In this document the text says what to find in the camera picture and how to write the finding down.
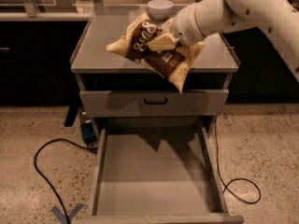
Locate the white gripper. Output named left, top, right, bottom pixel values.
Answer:
left=147, top=3, right=206, bottom=51

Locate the brown chip bag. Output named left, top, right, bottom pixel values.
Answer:
left=106, top=12, right=204, bottom=92

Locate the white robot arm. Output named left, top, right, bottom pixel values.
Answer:
left=148, top=0, right=299, bottom=80

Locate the grey drawer cabinet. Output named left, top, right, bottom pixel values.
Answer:
left=71, top=6, right=239, bottom=133

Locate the white bowl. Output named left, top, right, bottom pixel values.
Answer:
left=148, top=0, right=174, bottom=21

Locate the blue power box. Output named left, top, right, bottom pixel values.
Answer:
left=80, top=121, right=97, bottom=145

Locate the blue tape cross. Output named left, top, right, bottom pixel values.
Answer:
left=51, top=203, right=84, bottom=224

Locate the black drawer handle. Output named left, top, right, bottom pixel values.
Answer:
left=143, top=98, right=168, bottom=105

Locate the black cable left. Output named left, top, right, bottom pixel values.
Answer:
left=33, top=138, right=99, bottom=224

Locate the black cable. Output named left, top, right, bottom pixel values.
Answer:
left=33, top=138, right=99, bottom=224
left=213, top=121, right=262, bottom=205

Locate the black cable right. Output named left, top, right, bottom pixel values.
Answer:
left=213, top=121, right=262, bottom=205

